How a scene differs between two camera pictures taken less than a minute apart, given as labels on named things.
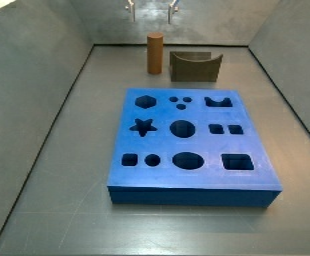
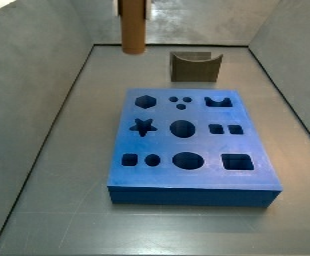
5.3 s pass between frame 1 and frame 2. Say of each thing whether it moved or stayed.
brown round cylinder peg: moved
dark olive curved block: stayed
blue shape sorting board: stayed
